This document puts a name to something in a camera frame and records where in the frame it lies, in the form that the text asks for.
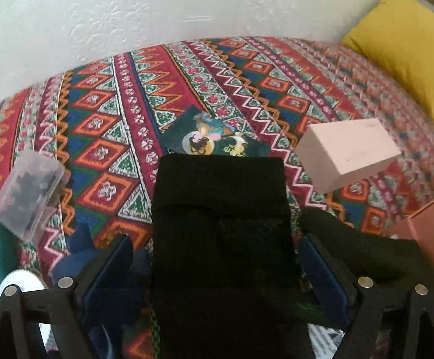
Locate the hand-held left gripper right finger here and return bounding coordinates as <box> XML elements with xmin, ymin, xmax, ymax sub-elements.
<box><xmin>299</xmin><ymin>234</ymin><xmax>434</xmax><ymax>359</ymax></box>

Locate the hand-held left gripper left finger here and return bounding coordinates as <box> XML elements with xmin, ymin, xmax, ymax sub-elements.
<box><xmin>0</xmin><ymin>234</ymin><xmax>135</xmax><ymax>359</ymax></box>

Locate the black knit glove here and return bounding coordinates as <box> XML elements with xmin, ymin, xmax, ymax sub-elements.
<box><xmin>303</xmin><ymin>209</ymin><xmax>434</xmax><ymax>292</ymax></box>
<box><xmin>151</xmin><ymin>154</ymin><xmax>311</xmax><ymax>359</ymax></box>

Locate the pink cardboard box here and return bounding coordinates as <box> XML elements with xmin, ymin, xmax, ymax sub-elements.
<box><xmin>295</xmin><ymin>118</ymin><xmax>402</xmax><ymax>192</ymax></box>

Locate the blue rubber toy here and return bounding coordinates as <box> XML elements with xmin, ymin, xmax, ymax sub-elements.
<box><xmin>52</xmin><ymin>228</ymin><xmax>154</xmax><ymax>337</ymax></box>

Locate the clear plastic box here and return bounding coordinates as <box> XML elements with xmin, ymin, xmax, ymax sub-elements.
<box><xmin>0</xmin><ymin>149</ymin><xmax>66</xmax><ymax>242</ymax></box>

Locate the patterned red blanket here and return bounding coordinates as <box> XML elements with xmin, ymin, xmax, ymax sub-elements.
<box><xmin>0</xmin><ymin>36</ymin><xmax>434</xmax><ymax>359</ymax></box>

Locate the dark green picture card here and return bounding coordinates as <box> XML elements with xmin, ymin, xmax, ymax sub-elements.
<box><xmin>159</xmin><ymin>105</ymin><xmax>270</xmax><ymax>158</ymax></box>

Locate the yellow pillow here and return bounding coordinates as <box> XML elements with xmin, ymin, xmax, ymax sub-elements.
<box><xmin>340</xmin><ymin>0</ymin><xmax>434</xmax><ymax>130</ymax></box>

